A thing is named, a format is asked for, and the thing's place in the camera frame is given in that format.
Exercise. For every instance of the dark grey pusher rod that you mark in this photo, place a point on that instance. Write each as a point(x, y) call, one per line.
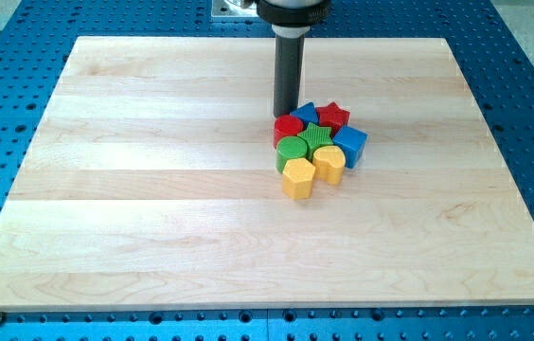
point(288, 67)

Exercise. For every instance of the blue cube block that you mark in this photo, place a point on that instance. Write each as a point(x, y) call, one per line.
point(352, 142)

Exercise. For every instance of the red star block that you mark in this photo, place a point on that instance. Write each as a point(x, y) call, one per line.
point(333, 116)

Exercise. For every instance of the green star block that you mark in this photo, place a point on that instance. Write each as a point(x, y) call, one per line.
point(315, 137)

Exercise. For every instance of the blue triangular block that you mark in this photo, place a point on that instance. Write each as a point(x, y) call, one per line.
point(306, 113)

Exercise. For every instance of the red cylinder block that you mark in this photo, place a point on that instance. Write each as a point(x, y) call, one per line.
point(286, 125)

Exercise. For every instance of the green cylinder block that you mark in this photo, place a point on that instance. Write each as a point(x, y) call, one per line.
point(287, 148)

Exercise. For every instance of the yellow heart block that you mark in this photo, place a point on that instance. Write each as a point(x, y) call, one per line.
point(329, 162)

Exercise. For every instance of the yellow hexagon block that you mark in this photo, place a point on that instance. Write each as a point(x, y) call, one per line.
point(297, 178)

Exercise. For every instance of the light wooden board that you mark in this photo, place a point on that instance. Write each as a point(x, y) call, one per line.
point(150, 184)

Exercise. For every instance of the blue perforated table plate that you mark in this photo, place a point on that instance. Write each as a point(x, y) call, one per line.
point(36, 38)

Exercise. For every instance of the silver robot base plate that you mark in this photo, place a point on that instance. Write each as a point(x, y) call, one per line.
point(231, 9)

